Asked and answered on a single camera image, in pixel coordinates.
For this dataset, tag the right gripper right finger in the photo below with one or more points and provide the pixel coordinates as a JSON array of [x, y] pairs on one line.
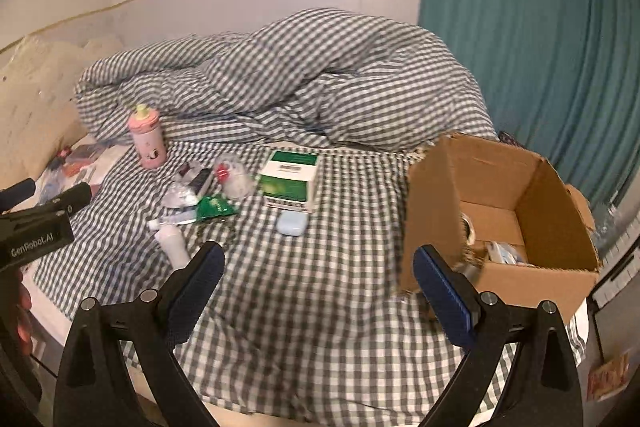
[[542, 387]]

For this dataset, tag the pink panda sippy cup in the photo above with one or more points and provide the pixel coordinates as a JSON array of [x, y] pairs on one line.
[[144, 126]]

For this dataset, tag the tape roll in box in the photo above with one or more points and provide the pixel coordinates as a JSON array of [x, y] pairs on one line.
[[468, 230]]

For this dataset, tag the silver tube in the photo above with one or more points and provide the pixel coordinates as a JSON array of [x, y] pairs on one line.
[[181, 218]]

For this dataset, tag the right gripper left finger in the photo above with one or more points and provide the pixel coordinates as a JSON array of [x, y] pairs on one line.
[[94, 387]]

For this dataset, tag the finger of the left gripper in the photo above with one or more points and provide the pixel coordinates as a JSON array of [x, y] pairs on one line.
[[17, 193], [72, 200]]

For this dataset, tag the white packet in box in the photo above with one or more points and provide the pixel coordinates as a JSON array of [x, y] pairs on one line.
[[504, 254]]

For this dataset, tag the grey checkered bed sheet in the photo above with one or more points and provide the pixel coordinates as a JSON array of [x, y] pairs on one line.
[[311, 328]]

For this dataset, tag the colourful printed cloth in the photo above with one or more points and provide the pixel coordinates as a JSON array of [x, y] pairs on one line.
[[86, 163]]

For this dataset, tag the white headboard with gold trim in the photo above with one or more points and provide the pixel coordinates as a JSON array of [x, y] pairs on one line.
[[136, 22]]

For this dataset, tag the light blue small case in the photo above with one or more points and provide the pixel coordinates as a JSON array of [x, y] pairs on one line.
[[292, 223]]

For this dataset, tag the person's left hand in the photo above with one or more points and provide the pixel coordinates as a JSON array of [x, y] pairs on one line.
[[23, 323]]

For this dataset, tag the green snack packet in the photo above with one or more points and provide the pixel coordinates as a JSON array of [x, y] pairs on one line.
[[213, 207]]

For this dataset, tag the orange patterned item on floor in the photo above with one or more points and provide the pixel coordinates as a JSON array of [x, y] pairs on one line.
[[609, 379]]

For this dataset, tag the green white carton box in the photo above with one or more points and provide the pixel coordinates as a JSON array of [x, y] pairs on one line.
[[288, 180]]

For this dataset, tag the grey checkered duvet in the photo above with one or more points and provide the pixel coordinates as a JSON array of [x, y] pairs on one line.
[[317, 78]]

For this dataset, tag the silver foil packet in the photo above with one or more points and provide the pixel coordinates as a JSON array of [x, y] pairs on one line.
[[179, 196]]

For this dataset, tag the teal curtain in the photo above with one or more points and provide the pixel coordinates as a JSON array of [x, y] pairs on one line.
[[561, 76]]

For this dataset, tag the cardboard box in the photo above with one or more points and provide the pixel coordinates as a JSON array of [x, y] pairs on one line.
[[512, 196]]

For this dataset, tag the white plastic bottle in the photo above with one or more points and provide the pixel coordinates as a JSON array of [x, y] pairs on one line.
[[173, 244]]

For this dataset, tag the clear bag with red label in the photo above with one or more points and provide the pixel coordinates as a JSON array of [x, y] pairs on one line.
[[235, 180]]

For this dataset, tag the black white small box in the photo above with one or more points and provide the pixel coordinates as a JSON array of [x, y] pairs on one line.
[[197, 176]]

